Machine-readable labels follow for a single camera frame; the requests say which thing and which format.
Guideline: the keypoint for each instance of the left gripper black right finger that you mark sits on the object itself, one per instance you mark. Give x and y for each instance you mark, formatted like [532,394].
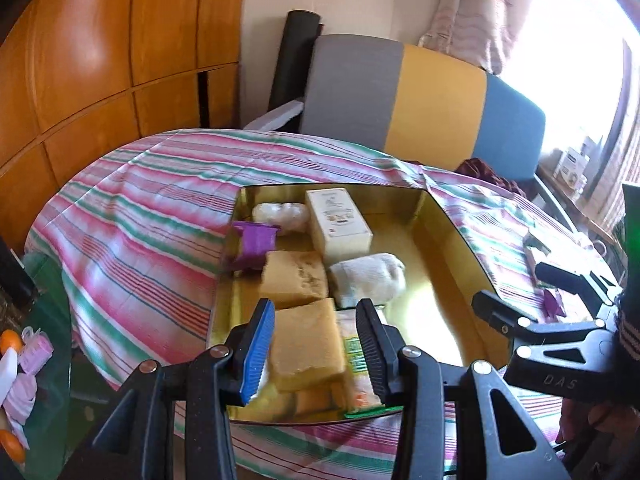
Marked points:
[380,345]

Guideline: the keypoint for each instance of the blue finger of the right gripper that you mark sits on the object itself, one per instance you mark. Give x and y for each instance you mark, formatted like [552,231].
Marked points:
[591,288]

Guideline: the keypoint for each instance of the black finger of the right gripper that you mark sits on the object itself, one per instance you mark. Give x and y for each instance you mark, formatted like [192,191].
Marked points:
[499,315]

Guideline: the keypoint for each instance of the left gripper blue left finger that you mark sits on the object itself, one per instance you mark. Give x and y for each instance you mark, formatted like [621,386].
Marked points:
[249,347]

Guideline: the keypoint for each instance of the purple snack packet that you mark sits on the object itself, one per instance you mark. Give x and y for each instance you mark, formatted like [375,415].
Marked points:
[552,303]

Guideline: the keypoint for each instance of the Weidan cracker pack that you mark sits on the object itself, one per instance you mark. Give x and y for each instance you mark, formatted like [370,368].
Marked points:
[360,398]

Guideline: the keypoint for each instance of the large sponge cake front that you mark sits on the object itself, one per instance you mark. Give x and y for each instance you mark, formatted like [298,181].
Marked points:
[306,348]

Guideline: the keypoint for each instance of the white wrapped roll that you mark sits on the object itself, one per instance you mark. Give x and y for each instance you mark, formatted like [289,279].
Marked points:
[379,277]

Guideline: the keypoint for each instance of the sponge cake in tray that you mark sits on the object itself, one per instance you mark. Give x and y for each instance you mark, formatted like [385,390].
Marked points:
[292,279]

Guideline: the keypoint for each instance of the white box on desk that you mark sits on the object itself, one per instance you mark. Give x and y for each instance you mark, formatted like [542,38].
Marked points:
[570,168]

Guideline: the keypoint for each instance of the purple packet in tray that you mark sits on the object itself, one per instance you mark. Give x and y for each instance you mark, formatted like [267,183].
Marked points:
[256,240]

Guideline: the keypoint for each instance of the gold tray box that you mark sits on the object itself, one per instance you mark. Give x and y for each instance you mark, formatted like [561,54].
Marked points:
[434,313]

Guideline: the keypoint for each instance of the white carton box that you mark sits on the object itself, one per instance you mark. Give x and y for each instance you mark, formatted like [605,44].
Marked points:
[336,225]

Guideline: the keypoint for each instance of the white plastic wrapped bun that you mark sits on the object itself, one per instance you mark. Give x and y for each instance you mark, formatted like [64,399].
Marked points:
[287,217]

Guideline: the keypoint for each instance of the maroon cloth on chair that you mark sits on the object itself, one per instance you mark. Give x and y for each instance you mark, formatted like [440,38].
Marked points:
[478,169]

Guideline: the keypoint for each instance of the grey yellow blue chair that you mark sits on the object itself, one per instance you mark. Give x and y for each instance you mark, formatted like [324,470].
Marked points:
[418,105]

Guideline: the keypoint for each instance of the pink hair clip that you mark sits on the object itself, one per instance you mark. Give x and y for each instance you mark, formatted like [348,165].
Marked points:
[37,350]

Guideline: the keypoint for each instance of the pink patterned curtain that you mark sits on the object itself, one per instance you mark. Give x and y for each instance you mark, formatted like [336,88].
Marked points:
[479,32]

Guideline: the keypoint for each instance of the black rolled mat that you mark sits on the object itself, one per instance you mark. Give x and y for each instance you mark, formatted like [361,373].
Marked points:
[301,30]

